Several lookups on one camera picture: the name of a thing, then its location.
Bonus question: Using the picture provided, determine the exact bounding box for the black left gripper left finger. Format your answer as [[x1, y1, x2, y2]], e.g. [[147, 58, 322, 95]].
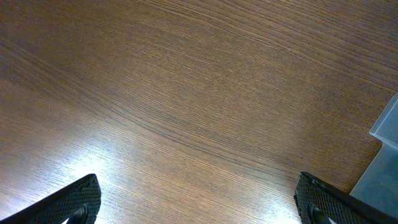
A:
[[1, 174, 101, 224]]

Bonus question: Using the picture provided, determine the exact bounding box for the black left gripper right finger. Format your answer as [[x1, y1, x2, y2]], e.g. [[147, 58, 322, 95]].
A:
[[294, 172, 397, 224]]

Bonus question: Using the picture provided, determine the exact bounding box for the clear plastic storage bin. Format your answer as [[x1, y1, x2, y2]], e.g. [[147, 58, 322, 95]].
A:
[[350, 95, 398, 218]]

